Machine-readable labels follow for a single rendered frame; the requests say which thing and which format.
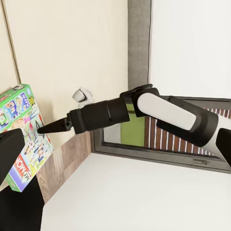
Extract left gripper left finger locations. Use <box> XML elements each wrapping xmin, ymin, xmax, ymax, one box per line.
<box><xmin>0</xmin><ymin>128</ymin><xmax>25</xmax><ymax>186</ymax></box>

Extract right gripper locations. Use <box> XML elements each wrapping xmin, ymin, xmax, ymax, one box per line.
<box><xmin>37</xmin><ymin>101</ymin><xmax>114</xmax><ymax>134</ymax></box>

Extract board game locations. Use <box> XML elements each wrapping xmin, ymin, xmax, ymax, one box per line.
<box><xmin>0</xmin><ymin>84</ymin><xmax>55</xmax><ymax>192</ymax></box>

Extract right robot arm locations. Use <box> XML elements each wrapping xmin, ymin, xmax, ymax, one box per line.
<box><xmin>37</xmin><ymin>84</ymin><xmax>231</xmax><ymax>161</ymax></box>

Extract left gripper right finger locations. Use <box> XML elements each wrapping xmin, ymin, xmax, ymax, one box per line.
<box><xmin>216</xmin><ymin>128</ymin><xmax>231</xmax><ymax>166</ymax></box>

